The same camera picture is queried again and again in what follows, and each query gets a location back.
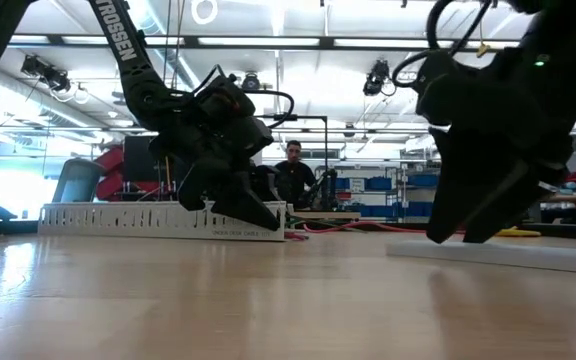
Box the white duct cover strip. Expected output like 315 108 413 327
385 238 576 277

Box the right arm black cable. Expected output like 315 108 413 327
391 0 494 89

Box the white ring light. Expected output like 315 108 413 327
190 0 219 26

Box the black overhead camera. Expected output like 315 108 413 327
361 58 398 98

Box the thin red wire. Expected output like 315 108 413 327
301 220 467 236

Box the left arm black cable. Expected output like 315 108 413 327
187 63 297 131

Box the blue white office chair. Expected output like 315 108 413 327
50 157 106 204

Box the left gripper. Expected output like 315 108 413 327
150 118 282 233

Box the black ceiling camera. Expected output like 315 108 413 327
240 72 262 92
20 53 73 94

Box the blue storage bin shelf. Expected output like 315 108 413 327
332 170 442 219

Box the black monitor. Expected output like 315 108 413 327
123 133 189 184

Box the black hanging cable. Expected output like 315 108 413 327
160 0 187 91

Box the white LED light bar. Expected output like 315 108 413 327
333 38 455 49
197 36 322 47

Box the white slotted cable duct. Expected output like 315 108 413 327
37 199 289 243

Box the black background rig frame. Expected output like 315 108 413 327
255 112 330 174

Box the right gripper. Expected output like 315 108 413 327
415 29 576 245

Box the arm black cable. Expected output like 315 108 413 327
391 0 494 89
187 63 297 131

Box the person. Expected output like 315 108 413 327
272 139 319 210

